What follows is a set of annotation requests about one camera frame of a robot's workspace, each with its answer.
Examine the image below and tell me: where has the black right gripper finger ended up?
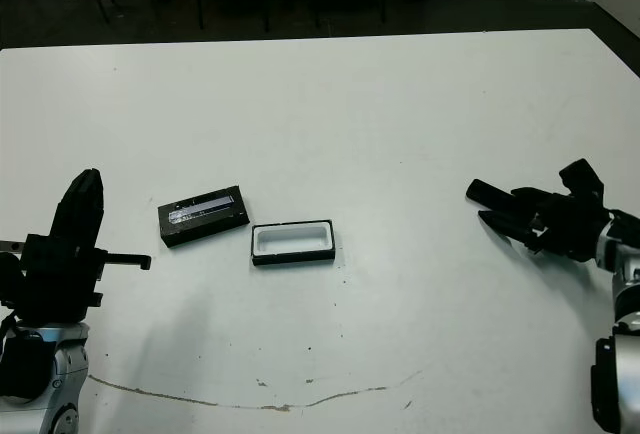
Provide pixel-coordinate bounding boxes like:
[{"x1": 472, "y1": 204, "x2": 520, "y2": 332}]
[
  {"x1": 477, "y1": 209, "x2": 545, "y2": 251},
  {"x1": 509, "y1": 185, "x2": 557, "y2": 211}
]

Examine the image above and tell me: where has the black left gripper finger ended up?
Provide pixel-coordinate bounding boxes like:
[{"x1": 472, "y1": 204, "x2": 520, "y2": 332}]
[
  {"x1": 52, "y1": 168, "x2": 95, "y2": 251},
  {"x1": 83, "y1": 168, "x2": 106, "y2": 251}
]

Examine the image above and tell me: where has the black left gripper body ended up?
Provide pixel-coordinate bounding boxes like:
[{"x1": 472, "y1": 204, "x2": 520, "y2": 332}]
[{"x1": 0, "y1": 233, "x2": 153, "y2": 324}]

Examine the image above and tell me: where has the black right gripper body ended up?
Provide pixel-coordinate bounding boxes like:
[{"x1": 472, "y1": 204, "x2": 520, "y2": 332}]
[{"x1": 528, "y1": 192, "x2": 615, "y2": 263}]

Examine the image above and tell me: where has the black camera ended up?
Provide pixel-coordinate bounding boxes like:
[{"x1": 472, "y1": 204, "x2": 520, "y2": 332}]
[{"x1": 464, "y1": 178, "x2": 524, "y2": 211}]

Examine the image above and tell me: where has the black box lid silver print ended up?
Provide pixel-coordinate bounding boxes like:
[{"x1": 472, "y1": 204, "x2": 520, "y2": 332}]
[{"x1": 157, "y1": 183, "x2": 251, "y2": 250}]

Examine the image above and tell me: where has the black box base white inset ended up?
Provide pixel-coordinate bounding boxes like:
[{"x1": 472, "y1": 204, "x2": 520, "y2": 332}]
[{"x1": 248, "y1": 218, "x2": 337, "y2": 268}]

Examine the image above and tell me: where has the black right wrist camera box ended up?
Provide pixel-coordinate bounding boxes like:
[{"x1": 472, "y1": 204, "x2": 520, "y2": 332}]
[{"x1": 558, "y1": 157, "x2": 608, "y2": 205}]

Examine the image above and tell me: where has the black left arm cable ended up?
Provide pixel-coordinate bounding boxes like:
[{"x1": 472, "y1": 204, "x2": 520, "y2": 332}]
[{"x1": 0, "y1": 311, "x2": 24, "y2": 355}]

